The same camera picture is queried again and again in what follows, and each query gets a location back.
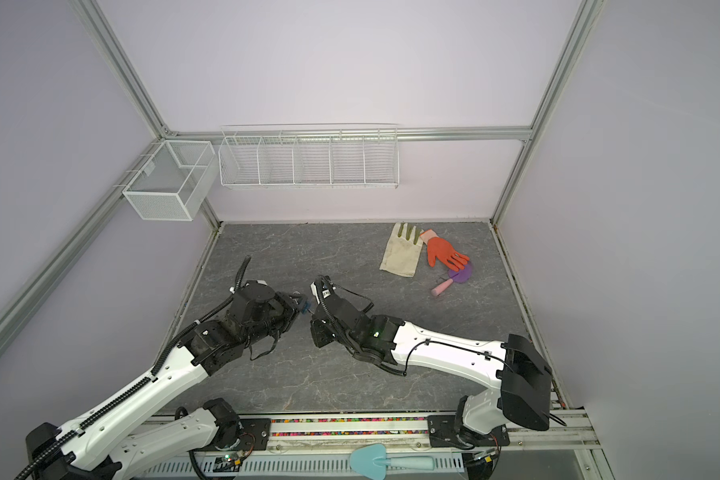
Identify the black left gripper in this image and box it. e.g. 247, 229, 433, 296
244, 290, 307, 348

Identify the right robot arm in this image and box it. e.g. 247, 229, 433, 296
310, 276, 558, 449

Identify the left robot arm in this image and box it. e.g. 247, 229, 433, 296
18, 267, 307, 479

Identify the beige fabric glove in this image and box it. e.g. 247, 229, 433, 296
379, 222, 424, 278

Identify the teal garden trowel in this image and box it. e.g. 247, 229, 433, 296
349, 444, 435, 480

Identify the red rubber glove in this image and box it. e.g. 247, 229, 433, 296
420, 229, 470, 272

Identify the purple pink brush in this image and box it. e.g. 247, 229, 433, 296
431, 262, 473, 297

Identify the white mesh box basket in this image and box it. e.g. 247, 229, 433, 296
123, 140, 219, 221

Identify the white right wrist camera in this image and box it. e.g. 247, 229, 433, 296
310, 275, 335, 306

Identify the white wire shelf basket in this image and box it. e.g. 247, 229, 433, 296
218, 123, 400, 189

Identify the white slotted cable duct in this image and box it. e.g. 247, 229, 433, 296
136, 452, 466, 479

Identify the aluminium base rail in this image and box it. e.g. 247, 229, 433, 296
128, 410, 601, 454

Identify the aluminium frame profile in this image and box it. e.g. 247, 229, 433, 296
0, 0, 607, 385

